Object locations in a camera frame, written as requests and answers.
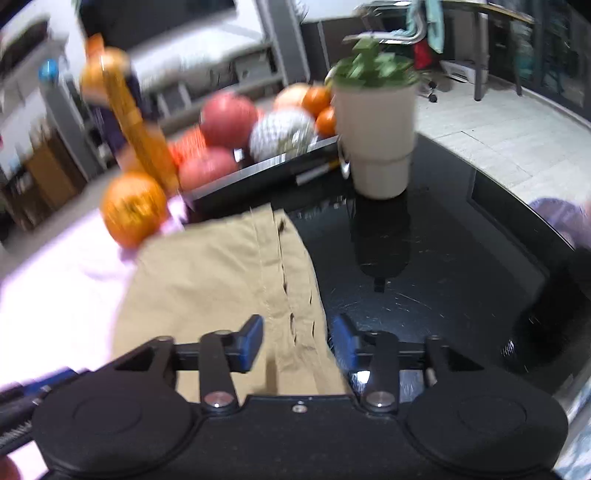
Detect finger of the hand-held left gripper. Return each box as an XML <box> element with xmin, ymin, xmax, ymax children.
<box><xmin>0</xmin><ymin>367</ymin><xmax>88</xmax><ymax>455</ymax></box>

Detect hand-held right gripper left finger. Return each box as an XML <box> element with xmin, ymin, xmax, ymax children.
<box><xmin>113</xmin><ymin>315</ymin><xmax>265</xmax><ymax>413</ymax></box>

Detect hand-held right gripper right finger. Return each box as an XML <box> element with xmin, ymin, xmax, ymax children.
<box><xmin>332</xmin><ymin>314</ymin><xmax>485</xmax><ymax>413</ymax></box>

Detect khaki pants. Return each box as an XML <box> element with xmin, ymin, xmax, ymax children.
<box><xmin>112</xmin><ymin>205</ymin><xmax>354</xmax><ymax>402</ymax></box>

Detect pink towel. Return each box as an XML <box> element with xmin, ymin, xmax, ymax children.
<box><xmin>0</xmin><ymin>194</ymin><xmax>195</xmax><ymax>480</ymax></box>

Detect metal fruit tray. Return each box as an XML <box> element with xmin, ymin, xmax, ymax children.
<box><xmin>182</xmin><ymin>134</ymin><xmax>342</xmax><ymax>204</ymax></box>

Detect large bumpy orange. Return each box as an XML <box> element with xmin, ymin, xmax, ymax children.
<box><xmin>100</xmin><ymin>172</ymin><xmax>169</xmax><ymax>247</ymax></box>

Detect brown wooden cabinet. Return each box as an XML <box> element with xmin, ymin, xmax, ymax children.
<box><xmin>0</xmin><ymin>134</ymin><xmax>88</xmax><ymax>232</ymax></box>

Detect orange mesh bag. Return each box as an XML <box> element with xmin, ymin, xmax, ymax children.
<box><xmin>168</xmin><ymin>127</ymin><xmax>206</xmax><ymax>169</ymax></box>

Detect beige plant pot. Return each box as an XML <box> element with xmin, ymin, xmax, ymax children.
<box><xmin>331</xmin><ymin>78</ymin><xmax>419</xmax><ymax>200</ymax></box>

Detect fruit in white foam net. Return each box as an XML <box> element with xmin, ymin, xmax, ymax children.
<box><xmin>249</xmin><ymin>108</ymin><xmax>317</xmax><ymax>162</ymax></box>

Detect small tangerine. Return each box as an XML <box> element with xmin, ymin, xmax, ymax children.
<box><xmin>315</xmin><ymin>107</ymin><xmax>338</xmax><ymax>138</ymax></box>
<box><xmin>302</xmin><ymin>86</ymin><xmax>333</xmax><ymax>117</ymax></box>

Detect tall amber bottle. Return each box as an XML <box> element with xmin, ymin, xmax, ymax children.
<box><xmin>99</xmin><ymin>46</ymin><xmax>182</xmax><ymax>195</ymax></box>

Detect pale purple cloth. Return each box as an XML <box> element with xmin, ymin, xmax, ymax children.
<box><xmin>526</xmin><ymin>198</ymin><xmax>591</xmax><ymax>252</ymax></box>

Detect pale yellow fruit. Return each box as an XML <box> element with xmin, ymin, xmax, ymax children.
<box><xmin>273</xmin><ymin>84</ymin><xmax>310</xmax><ymax>112</ymax></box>

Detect grey low shelf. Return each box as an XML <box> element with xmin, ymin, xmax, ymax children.
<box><xmin>139</xmin><ymin>28</ymin><xmax>287</xmax><ymax>134</ymax></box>

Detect green leafy plant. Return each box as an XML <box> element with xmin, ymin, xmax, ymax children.
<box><xmin>332</xmin><ymin>37</ymin><xmax>419</xmax><ymax>88</ymax></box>

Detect white box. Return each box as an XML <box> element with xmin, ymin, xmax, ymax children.
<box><xmin>441</xmin><ymin>60</ymin><xmax>481</xmax><ymax>81</ymax></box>

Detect chrome chair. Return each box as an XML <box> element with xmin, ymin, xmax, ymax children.
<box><xmin>342</xmin><ymin>0</ymin><xmax>444</xmax><ymax>103</ymax></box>

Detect desk with metal leg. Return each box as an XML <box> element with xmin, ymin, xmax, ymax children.
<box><xmin>443</xmin><ymin>0</ymin><xmax>536</xmax><ymax>102</ymax></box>

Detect teal cloth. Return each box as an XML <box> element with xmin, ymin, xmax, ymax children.
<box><xmin>425</xmin><ymin>0</ymin><xmax>445</xmax><ymax>52</ymax></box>

